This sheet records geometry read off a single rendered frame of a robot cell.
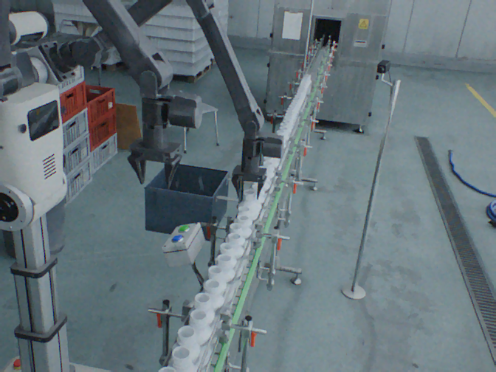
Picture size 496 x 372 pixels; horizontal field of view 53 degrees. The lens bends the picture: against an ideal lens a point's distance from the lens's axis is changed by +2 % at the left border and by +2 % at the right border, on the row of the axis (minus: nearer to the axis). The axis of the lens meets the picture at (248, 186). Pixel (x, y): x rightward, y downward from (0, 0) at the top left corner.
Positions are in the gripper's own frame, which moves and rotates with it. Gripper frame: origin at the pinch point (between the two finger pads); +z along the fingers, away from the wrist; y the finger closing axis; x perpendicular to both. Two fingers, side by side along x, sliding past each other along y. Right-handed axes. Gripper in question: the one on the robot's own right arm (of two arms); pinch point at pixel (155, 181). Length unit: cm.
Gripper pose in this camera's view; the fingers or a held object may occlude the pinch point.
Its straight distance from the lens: 114.3
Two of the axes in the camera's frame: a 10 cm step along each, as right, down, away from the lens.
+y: 9.8, 1.5, -1.5
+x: 2.0, -3.9, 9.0
